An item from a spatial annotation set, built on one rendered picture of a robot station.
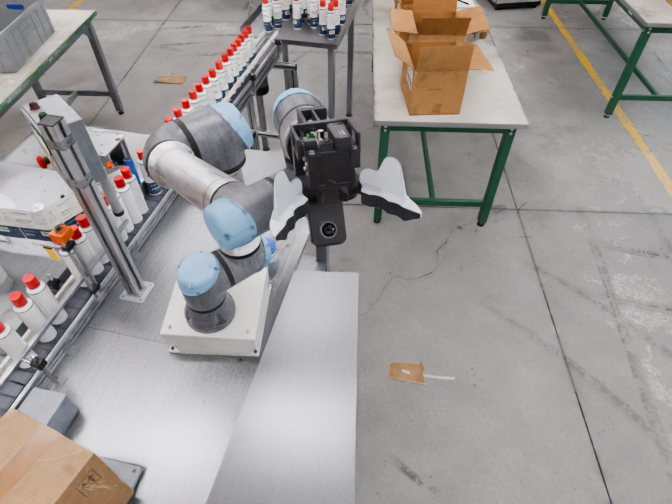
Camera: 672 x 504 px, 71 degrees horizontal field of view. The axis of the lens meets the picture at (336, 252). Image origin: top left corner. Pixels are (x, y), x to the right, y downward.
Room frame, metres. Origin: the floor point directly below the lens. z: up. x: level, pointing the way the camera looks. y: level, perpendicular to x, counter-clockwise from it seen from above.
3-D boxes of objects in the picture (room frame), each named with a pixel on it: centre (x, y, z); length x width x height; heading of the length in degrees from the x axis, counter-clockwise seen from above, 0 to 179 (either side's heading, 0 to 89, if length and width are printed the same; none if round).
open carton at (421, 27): (2.79, -0.58, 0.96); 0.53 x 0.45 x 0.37; 89
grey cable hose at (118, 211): (1.13, 0.71, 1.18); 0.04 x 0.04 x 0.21
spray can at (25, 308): (0.78, 0.88, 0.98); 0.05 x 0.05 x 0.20
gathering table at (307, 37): (3.26, 0.21, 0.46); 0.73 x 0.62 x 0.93; 167
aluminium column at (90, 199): (1.00, 0.69, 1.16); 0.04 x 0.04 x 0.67; 77
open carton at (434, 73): (2.38, -0.53, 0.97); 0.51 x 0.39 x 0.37; 93
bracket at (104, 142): (1.42, 0.84, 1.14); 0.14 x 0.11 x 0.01; 167
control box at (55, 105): (1.07, 0.73, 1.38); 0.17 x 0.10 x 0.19; 42
